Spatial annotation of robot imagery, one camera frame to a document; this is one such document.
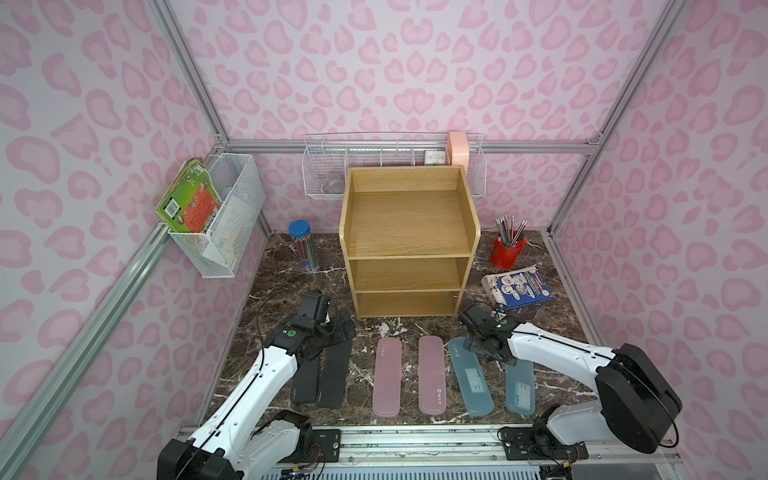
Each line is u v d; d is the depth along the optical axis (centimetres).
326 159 96
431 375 84
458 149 80
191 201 72
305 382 82
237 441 41
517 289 100
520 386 81
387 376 84
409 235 77
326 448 73
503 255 107
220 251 82
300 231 94
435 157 92
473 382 82
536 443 65
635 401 42
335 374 84
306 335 61
